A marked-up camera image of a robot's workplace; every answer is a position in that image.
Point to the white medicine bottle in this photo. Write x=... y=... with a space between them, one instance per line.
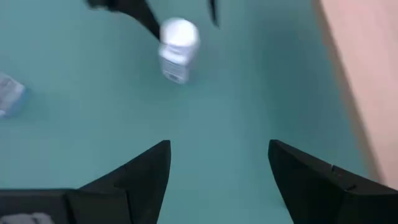
x=178 y=40

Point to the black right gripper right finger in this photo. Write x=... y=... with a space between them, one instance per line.
x=317 y=193

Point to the green cap medicine bottle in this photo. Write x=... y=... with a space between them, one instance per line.
x=11 y=96

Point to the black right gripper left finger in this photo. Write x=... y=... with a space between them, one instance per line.
x=133 y=189

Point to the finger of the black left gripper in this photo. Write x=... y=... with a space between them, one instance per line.
x=130 y=7
x=213 y=9

